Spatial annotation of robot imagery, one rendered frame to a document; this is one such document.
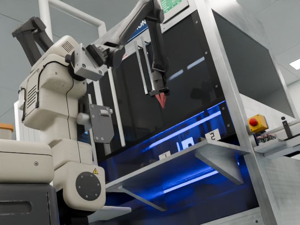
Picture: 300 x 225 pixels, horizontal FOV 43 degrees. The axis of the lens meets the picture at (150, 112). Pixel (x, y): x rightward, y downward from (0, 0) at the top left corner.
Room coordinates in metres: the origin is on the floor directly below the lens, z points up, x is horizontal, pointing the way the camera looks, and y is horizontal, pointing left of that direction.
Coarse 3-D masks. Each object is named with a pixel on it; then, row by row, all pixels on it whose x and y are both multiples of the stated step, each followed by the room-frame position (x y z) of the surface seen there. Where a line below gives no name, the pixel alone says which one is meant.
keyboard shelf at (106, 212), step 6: (102, 210) 2.06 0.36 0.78; (108, 210) 2.11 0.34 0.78; (114, 210) 2.15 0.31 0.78; (120, 210) 2.20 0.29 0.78; (126, 210) 2.25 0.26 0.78; (90, 216) 2.14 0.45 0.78; (96, 216) 2.18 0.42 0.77; (102, 216) 2.22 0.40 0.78; (108, 216) 2.26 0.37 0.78; (114, 216) 2.31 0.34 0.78
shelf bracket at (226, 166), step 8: (200, 152) 1.65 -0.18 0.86; (208, 160) 1.70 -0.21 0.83; (216, 160) 1.75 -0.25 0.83; (224, 160) 1.81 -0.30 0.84; (232, 160) 1.88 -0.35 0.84; (216, 168) 1.77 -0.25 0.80; (224, 168) 1.79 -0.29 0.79; (232, 168) 1.86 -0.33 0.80; (232, 176) 1.84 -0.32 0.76; (240, 176) 1.91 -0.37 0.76
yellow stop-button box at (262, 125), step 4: (256, 116) 1.81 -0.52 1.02; (260, 116) 1.81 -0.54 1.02; (264, 116) 1.86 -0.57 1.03; (248, 120) 1.84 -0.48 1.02; (260, 120) 1.81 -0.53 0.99; (264, 120) 1.84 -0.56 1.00; (248, 124) 1.85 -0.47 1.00; (260, 124) 1.81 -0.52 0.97; (264, 124) 1.82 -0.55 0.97; (252, 128) 1.84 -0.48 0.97; (256, 128) 1.83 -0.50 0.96; (260, 128) 1.83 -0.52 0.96; (264, 128) 1.84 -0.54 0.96; (268, 128) 1.86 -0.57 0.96; (256, 132) 1.88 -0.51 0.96
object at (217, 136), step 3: (216, 129) 1.96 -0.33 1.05; (210, 132) 1.98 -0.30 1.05; (213, 132) 1.97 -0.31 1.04; (216, 132) 1.96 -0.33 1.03; (207, 135) 2.00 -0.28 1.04; (210, 135) 1.98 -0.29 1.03; (216, 135) 1.96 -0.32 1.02; (219, 135) 1.95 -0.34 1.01; (207, 138) 2.00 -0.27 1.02; (210, 138) 1.99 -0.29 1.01; (213, 138) 1.98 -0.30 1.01; (216, 138) 1.97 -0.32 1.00; (219, 138) 1.96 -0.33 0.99
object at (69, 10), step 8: (48, 0) 2.29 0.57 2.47; (56, 0) 2.34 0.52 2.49; (56, 8) 2.39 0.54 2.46; (64, 8) 2.41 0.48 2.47; (72, 8) 2.46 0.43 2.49; (72, 16) 2.53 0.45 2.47; (80, 16) 2.55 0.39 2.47; (88, 16) 2.60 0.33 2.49; (96, 24) 2.69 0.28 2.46; (104, 24) 2.75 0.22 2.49; (104, 32) 2.73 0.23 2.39
